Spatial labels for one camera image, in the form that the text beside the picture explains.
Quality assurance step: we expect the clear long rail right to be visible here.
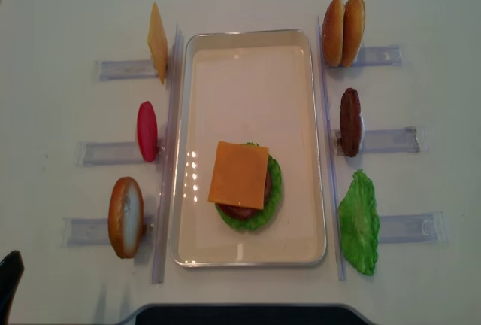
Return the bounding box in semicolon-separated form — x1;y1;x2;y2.
316;17;346;281

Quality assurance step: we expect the clear holder under tomato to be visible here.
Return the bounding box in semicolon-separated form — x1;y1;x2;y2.
74;141;146;167

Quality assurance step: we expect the sesame bun one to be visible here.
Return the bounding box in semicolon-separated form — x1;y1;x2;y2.
322;0;345;67
340;0;365;67

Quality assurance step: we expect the orange cheese slice on burger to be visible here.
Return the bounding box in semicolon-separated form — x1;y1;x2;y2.
208;141;269;210

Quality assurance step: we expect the upright orange cheese slice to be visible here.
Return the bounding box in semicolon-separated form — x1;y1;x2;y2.
147;2;168;84

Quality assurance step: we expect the white rectangular tray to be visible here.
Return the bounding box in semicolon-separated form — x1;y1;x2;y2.
169;29;327;268

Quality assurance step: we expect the upright bread bun left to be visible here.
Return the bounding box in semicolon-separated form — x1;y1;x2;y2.
108;177;144;259

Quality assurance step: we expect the green lettuce leaf in burger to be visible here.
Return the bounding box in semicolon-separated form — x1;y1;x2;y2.
215;155;283;232

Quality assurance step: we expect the black object bottom left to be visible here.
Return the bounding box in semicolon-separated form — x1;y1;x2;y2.
0;250;25;324

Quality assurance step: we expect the brown meat patty in burger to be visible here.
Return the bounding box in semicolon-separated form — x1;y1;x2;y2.
216;171;271;220

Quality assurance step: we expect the clear holder under cheese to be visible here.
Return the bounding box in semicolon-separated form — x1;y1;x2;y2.
95;59;158;81

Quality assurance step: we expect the clear holder under sesame buns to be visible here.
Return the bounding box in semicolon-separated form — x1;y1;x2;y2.
351;44;403;67

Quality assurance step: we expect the clear holder under left bun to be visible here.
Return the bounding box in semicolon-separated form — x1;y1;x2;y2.
62;216;156;247

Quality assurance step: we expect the upright red tomato slice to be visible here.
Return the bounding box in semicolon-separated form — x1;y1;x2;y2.
137;101;159;163

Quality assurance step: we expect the upright brown meat patty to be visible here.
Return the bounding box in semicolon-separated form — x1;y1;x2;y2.
340;88;362;157

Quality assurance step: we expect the clear holder under lettuce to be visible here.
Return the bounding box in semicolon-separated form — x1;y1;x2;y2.
379;211;447;244

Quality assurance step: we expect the upright green lettuce leaf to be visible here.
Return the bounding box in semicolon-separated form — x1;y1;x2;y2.
338;169;380;276

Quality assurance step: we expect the black base bottom edge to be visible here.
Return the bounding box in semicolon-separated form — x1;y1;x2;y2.
134;305;367;325

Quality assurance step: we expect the clear holder under patty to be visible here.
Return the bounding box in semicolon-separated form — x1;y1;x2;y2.
358;126;428;155

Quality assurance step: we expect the clear long rail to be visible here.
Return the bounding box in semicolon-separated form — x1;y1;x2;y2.
316;17;346;281
152;26;184;284

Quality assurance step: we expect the clear long rail left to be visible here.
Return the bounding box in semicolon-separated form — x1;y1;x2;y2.
152;26;184;284

